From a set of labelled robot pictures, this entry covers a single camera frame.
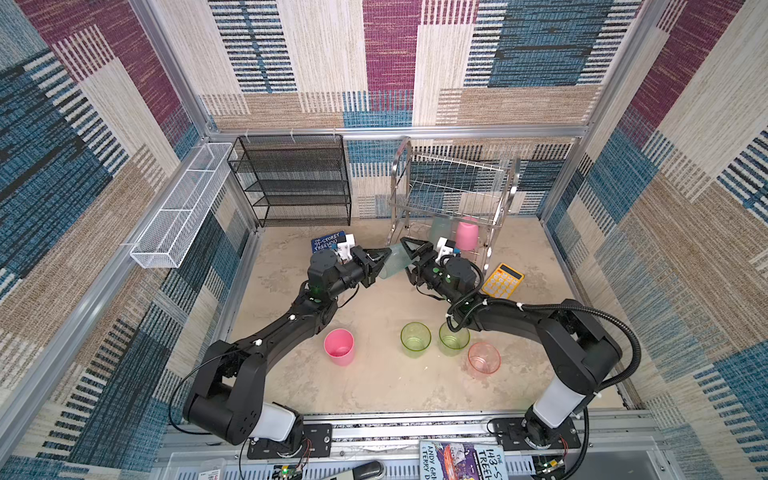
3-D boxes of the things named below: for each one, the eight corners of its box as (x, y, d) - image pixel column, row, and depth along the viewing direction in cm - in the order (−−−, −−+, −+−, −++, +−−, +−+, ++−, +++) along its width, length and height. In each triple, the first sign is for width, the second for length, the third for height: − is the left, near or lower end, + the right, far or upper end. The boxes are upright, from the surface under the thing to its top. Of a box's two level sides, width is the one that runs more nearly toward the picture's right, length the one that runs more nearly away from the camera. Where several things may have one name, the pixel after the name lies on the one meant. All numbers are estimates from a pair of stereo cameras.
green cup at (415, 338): (406, 363, 87) (408, 351, 80) (398, 339, 92) (399, 325, 85) (431, 355, 89) (435, 343, 81) (422, 332, 93) (425, 318, 86)
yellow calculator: (481, 288, 103) (482, 284, 101) (500, 265, 109) (502, 261, 107) (504, 304, 100) (507, 300, 98) (523, 279, 106) (525, 274, 104)
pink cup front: (328, 368, 87) (322, 355, 78) (331, 343, 91) (325, 328, 83) (353, 368, 87) (350, 355, 78) (355, 343, 91) (352, 328, 83)
